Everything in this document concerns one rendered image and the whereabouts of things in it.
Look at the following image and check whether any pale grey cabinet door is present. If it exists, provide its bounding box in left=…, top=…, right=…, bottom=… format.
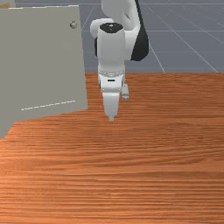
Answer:
left=0, top=4, right=89, bottom=141

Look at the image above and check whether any pale cabinet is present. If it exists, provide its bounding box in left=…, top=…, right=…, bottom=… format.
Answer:
left=0, top=0, right=16, bottom=9

